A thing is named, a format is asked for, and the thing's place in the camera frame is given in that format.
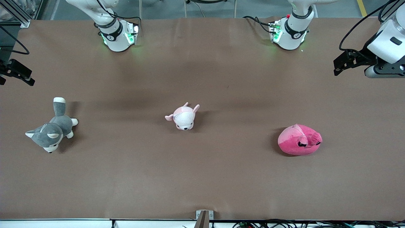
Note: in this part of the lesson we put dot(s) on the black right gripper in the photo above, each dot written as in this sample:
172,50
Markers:
12,70

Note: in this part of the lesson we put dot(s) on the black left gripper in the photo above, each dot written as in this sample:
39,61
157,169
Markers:
361,57

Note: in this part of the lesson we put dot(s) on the pink flamingo plush toy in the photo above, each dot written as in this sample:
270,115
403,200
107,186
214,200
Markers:
294,142

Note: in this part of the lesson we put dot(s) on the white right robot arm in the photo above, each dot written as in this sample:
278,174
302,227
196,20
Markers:
115,38

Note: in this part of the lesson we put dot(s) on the grey husky plush toy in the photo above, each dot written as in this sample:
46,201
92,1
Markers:
55,129

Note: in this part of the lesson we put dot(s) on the thin metal stand leg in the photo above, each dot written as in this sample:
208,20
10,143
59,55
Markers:
235,9
140,9
185,9

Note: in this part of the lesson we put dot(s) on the light pink dog plush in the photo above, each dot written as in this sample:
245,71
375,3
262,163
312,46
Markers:
183,117

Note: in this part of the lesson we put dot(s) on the aluminium frame profile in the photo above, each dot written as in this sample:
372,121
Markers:
17,14

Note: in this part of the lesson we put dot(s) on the white table edge rail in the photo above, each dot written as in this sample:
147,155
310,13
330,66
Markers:
63,223

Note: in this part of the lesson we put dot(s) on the metal table edge bracket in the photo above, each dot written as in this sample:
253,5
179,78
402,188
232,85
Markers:
204,218

